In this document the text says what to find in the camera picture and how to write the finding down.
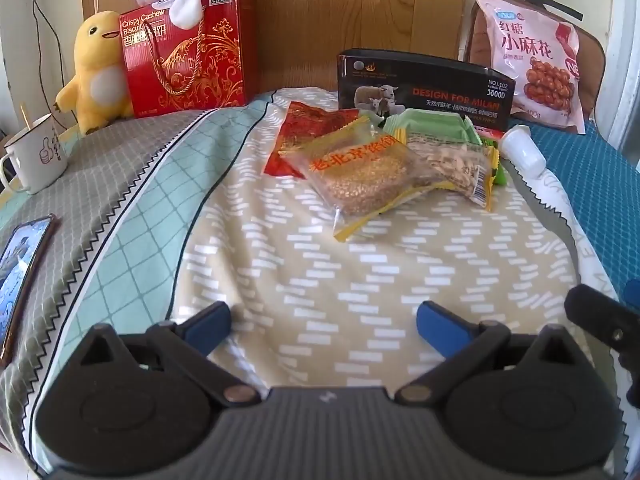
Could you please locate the black wall cable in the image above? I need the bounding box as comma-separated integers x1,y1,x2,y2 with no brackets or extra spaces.
27,0,59,111

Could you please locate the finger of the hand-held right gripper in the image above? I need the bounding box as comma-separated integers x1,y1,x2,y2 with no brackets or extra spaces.
564,284,640,398

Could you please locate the yellow duck plush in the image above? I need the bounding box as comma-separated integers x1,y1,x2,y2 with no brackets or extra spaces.
54,10,136,136

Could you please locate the smartphone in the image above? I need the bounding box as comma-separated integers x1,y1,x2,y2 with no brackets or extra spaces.
0,214,57,362

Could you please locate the clear seed snack packet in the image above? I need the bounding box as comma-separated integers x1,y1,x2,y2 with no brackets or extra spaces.
400,130,502,212

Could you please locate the red gift box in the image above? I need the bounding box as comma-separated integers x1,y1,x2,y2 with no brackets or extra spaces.
119,0,259,119

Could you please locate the light green snack packet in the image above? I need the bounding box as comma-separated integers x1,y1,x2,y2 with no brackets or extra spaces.
382,108,478,147

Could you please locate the green red snack packet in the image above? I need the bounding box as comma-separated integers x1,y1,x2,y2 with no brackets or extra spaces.
470,127,508,187

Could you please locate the blue woven mat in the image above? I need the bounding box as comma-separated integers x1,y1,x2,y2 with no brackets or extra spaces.
525,120,640,323

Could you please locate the black cardboard box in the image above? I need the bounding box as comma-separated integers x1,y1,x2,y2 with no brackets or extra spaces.
336,49,516,133

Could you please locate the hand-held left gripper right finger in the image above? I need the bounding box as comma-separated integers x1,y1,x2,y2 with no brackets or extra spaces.
395,301,588,408

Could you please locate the wooden headboard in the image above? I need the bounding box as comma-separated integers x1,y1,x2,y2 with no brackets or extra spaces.
80,0,476,111

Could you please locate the white enamel mug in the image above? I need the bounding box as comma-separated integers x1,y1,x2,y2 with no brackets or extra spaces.
0,112,69,195

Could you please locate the small white plastic cup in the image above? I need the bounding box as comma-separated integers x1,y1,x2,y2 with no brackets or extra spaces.
500,125,547,177

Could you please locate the clear yellow-edged snack packet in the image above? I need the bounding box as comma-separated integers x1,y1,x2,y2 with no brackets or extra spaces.
282,132,443,244

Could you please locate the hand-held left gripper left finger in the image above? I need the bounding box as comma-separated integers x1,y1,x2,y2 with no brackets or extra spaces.
75,301,262,408

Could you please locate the pink snack bag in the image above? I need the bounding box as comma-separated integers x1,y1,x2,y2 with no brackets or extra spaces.
472,0,587,135

